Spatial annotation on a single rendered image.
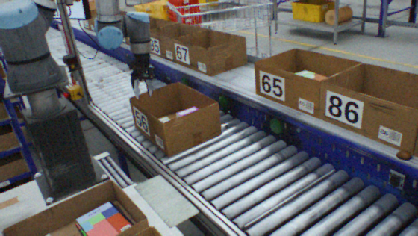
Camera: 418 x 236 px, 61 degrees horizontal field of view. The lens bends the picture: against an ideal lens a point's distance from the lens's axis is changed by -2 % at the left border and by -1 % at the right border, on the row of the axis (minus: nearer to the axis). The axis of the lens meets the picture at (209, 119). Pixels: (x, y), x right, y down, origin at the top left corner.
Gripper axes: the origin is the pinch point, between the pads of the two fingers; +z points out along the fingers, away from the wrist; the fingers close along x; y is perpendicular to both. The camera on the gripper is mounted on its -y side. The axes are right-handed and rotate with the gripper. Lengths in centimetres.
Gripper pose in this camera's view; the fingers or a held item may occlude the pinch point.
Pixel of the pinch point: (142, 95)
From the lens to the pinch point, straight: 167.0
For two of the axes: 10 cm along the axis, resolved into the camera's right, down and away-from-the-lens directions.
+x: 8.2, -2.4, 5.3
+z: 0.2, 9.2, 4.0
